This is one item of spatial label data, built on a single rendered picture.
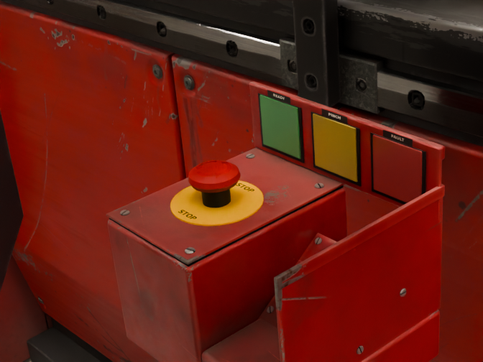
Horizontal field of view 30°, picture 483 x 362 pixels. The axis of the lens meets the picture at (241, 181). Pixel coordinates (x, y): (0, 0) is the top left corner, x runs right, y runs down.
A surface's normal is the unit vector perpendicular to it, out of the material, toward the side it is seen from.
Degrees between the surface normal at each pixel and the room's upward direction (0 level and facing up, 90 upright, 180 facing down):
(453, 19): 0
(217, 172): 3
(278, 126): 90
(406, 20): 90
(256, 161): 0
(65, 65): 90
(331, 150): 90
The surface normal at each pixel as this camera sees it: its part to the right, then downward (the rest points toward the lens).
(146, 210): -0.08, -0.88
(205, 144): -0.73, 0.36
